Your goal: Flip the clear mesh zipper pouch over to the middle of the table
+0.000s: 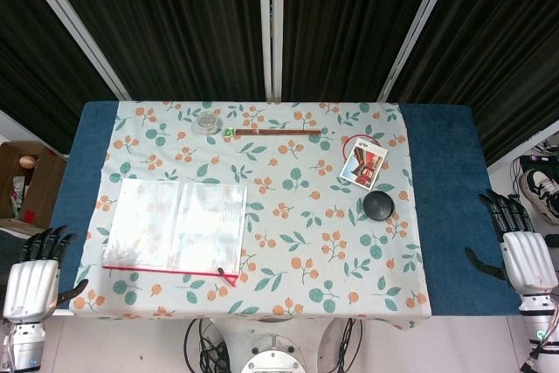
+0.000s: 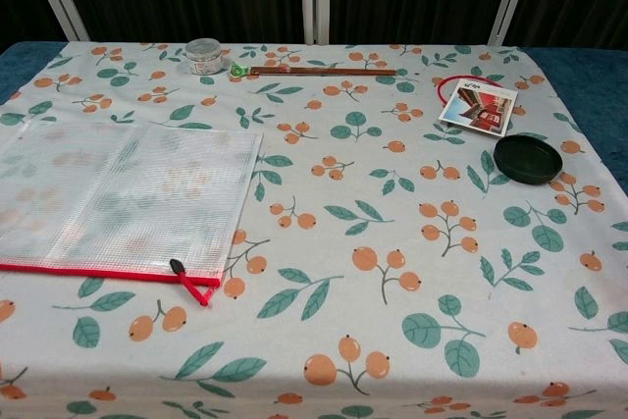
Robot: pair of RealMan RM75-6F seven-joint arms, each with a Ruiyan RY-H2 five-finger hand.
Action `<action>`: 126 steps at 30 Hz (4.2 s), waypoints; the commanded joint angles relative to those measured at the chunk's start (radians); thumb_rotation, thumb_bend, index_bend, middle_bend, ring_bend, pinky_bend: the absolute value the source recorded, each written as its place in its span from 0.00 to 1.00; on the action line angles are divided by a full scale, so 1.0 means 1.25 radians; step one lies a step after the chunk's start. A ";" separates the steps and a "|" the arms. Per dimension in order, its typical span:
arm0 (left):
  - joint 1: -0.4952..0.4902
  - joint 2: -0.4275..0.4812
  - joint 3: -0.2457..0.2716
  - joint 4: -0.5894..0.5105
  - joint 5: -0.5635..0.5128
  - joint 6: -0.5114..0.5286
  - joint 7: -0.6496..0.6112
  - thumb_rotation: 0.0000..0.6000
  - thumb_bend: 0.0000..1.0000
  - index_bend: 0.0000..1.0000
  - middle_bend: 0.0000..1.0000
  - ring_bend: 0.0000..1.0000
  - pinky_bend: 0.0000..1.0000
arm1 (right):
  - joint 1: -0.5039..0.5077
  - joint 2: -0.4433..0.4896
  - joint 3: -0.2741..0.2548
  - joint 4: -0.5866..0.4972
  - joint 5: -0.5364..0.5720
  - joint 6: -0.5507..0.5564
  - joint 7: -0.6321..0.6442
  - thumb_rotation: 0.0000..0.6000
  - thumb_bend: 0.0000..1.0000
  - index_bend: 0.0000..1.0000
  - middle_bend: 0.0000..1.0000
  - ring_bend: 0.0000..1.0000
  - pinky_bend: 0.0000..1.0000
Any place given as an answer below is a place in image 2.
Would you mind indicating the brown wooden chopstick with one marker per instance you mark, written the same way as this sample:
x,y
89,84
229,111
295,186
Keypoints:
x,y
343,71
304,66

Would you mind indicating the red rubber band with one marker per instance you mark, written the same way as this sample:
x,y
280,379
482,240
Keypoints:
x,y
440,90

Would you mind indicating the clear mesh zipper pouch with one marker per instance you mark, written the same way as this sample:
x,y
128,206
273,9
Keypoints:
x,y
122,193

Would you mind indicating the black round lid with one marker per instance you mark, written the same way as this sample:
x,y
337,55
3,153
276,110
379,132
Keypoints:
x,y
529,160

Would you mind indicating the red building postcard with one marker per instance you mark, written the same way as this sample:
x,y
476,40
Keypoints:
x,y
478,107

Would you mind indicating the small clear plastic jar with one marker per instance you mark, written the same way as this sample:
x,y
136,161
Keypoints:
x,y
203,57

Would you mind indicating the floral white tablecloth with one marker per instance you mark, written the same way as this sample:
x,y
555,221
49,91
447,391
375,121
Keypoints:
x,y
373,291

